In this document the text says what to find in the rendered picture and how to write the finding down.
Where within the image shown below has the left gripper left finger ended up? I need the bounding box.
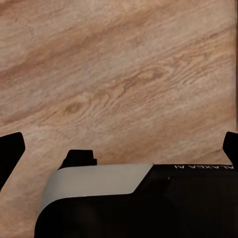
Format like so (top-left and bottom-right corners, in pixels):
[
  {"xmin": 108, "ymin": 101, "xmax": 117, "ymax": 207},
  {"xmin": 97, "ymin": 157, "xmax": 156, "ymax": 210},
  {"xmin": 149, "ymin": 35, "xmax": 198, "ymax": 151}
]
[{"xmin": 0, "ymin": 132, "xmax": 25, "ymax": 190}]

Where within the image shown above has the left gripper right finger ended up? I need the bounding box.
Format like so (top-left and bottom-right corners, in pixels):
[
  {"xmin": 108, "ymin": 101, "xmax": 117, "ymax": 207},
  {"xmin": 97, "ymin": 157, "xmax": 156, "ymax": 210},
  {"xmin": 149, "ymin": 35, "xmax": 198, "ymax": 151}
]
[{"xmin": 223, "ymin": 132, "xmax": 238, "ymax": 171}]

